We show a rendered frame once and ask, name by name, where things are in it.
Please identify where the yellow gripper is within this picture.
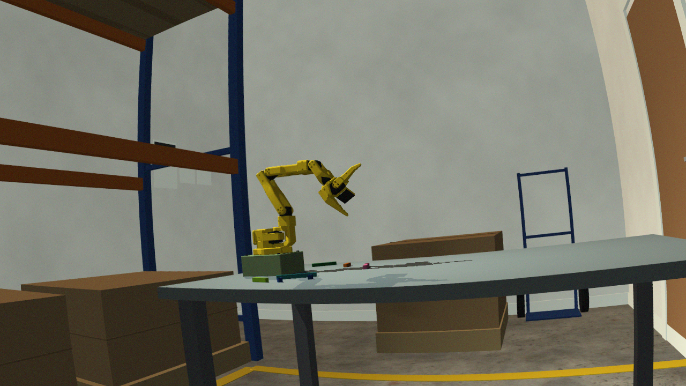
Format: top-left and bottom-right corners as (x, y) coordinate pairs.
(318, 164), (361, 216)

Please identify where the turquoise rod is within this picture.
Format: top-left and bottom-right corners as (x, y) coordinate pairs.
(276, 272), (317, 279)

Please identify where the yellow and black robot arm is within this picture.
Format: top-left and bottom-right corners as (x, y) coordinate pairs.
(253, 160), (334, 255)

